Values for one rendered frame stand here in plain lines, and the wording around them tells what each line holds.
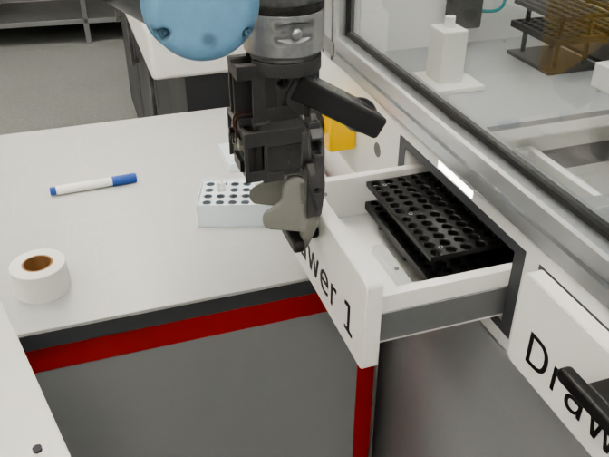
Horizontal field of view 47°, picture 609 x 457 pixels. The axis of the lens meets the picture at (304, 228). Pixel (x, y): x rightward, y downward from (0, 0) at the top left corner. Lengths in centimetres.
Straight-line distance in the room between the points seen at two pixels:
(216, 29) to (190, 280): 54
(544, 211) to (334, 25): 56
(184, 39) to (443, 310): 41
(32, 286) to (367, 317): 45
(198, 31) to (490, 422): 59
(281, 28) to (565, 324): 36
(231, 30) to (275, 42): 17
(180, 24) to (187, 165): 79
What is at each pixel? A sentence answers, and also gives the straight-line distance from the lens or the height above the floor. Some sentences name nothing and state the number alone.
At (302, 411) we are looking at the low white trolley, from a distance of 112.
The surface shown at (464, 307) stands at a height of 86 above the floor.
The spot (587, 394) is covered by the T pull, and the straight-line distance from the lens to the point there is 61.
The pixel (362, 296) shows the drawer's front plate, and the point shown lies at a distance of 67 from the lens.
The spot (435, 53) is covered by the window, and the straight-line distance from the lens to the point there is 87.
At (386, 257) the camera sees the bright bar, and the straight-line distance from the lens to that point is 83.
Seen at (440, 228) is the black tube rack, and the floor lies 90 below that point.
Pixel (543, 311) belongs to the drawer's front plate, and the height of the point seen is 91.
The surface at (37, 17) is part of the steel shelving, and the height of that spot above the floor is 15.
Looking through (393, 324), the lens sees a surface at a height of 86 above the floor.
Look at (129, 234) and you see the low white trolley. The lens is 106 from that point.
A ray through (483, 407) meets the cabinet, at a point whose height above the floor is 69.
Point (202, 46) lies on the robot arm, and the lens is 47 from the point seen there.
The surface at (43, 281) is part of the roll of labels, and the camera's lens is 94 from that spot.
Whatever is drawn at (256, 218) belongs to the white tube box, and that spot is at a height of 77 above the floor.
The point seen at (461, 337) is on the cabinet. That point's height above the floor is 75.
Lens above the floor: 132
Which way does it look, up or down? 32 degrees down
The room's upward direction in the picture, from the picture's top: straight up
